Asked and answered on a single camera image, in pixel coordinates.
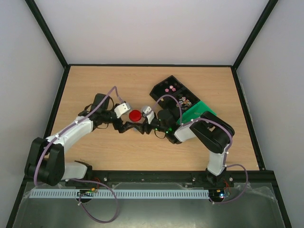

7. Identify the red jar lid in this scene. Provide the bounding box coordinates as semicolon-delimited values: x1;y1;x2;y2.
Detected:
129;110;142;123

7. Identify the black bin with star candies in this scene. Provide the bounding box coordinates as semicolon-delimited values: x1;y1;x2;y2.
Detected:
149;75;186;101

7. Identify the green bin with gummies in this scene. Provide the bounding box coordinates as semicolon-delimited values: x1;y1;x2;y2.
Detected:
179;99;217;124

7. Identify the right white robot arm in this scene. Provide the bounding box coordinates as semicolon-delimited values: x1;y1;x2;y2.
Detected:
132;109;235;186

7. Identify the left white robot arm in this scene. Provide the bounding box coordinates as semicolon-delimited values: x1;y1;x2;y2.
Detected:
24;94;131;186

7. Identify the black bin with lollipops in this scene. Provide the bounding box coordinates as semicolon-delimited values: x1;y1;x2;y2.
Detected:
164;88;200;113

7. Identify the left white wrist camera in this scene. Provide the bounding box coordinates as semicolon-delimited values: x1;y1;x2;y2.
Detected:
114;102;132;118

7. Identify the light blue cable duct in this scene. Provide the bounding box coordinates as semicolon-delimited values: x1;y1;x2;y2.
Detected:
29;189;209;199

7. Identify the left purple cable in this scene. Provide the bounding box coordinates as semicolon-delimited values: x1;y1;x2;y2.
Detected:
33;85;128;224

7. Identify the black front mounting rail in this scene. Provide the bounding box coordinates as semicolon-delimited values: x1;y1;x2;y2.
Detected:
59;171;278;189

